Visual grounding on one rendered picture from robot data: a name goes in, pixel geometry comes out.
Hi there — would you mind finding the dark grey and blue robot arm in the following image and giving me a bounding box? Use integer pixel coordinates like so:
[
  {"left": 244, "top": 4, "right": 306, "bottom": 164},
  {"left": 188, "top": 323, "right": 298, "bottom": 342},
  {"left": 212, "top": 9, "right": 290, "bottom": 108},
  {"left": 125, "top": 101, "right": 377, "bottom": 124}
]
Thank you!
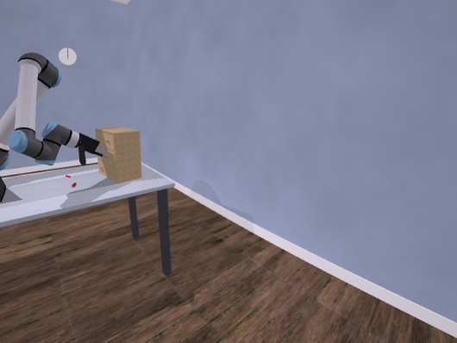
[{"left": 0, "top": 53, "right": 79, "bottom": 171}]

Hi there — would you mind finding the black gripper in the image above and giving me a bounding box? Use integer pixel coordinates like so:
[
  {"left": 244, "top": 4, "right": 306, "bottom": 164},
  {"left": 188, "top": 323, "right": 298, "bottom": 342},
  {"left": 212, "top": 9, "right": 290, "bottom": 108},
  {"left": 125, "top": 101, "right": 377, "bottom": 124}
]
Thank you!
[{"left": 75, "top": 133, "right": 110, "bottom": 159}]

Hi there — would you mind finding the light brown wooden chest of drawers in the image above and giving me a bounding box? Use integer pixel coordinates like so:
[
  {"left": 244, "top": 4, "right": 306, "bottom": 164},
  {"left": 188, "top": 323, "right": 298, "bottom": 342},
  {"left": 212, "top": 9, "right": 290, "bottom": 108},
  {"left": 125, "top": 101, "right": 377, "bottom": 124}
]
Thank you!
[{"left": 95, "top": 127, "right": 141, "bottom": 184}]

